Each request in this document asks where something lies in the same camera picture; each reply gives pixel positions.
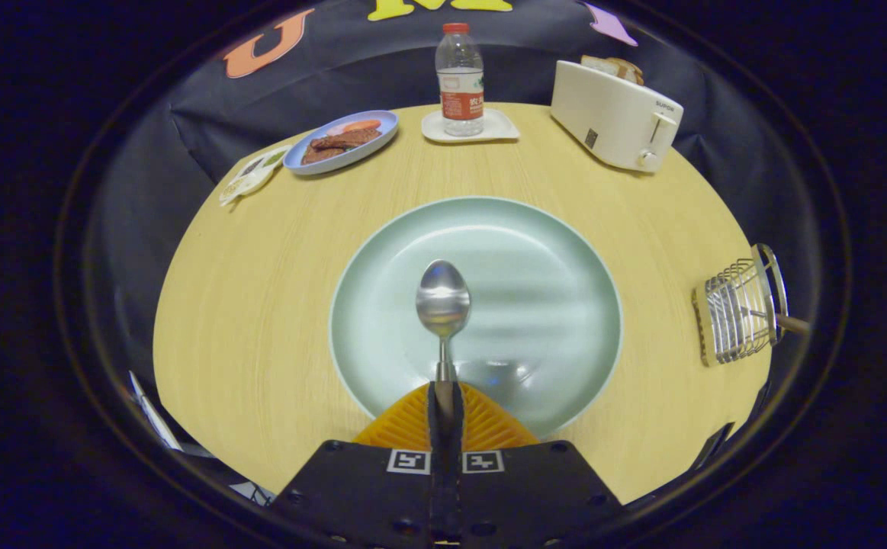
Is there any metal wire cutlery basket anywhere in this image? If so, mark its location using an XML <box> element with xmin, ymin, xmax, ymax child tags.
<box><xmin>692</xmin><ymin>242</ymin><xmax>789</xmax><ymax>368</ymax></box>

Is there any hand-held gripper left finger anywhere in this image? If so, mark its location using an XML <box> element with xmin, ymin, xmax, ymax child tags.
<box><xmin>268</xmin><ymin>381</ymin><xmax>448</xmax><ymax>549</ymax></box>

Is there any red capped water bottle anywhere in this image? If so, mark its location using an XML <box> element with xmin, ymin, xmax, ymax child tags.
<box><xmin>435</xmin><ymin>23</ymin><xmax>485</xmax><ymax>138</ymax></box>

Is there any wooden handled metal spoon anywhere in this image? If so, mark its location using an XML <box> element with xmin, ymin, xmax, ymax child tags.
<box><xmin>415</xmin><ymin>259</ymin><xmax>472</xmax><ymax>416</ymax></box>

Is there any wooden handled metal fork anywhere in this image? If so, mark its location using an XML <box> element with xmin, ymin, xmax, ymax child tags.
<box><xmin>748</xmin><ymin>309</ymin><xmax>811</xmax><ymax>335</ymax></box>

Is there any white divided sauce dish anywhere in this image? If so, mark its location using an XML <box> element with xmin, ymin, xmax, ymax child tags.
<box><xmin>219</xmin><ymin>145</ymin><xmax>292</xmax><ymax>207</ymax></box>

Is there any pale green plate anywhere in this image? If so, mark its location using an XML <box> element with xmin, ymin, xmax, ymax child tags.
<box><xmin>329</xmin><ymin>196</ymin><xmax>624</xmax><ymax>440</ymax></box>

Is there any blue oval plate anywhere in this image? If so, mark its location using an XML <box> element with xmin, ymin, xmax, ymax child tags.
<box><xmin>283</xmin><ymin>110</ymin><xmax>400</xmax><ymax>177</ymax></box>

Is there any white square coaster tray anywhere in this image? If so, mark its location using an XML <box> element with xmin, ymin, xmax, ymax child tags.
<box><xmin>421</xmin><ymin>108</ymin><xmax>521</xmax><ymax>144</ymax></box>

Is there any white sheet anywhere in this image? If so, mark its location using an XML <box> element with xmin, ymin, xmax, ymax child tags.
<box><xmin>129</xmin><ymin>371</ymin><xmax>185</xmax><ymax>452</ymax></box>

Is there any cream white toaster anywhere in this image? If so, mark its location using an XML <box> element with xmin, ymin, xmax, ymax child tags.
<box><xmin>550</xmin><ymin>59</ymin><xmax>685</xmax><ymax>174</ymax></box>

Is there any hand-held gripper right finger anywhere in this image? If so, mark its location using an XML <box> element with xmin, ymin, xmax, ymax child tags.
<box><xmin>447</xmin><ymin>381</ymin><xmax>627</xmax><ymax>549</ymax></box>

